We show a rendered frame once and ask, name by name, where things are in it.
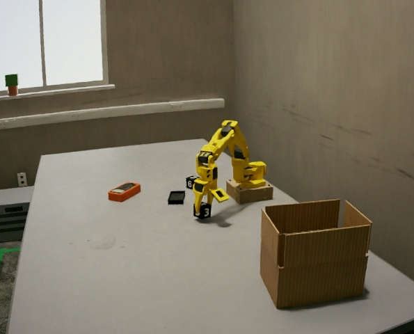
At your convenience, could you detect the orange digital multimeter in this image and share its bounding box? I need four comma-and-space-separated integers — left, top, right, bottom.
108, 182, 141, 202

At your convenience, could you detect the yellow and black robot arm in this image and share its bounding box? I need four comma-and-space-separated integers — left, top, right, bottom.
196, 120, 265, 189

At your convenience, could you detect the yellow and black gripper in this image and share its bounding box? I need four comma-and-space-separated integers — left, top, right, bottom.
193, 178, 230, 214

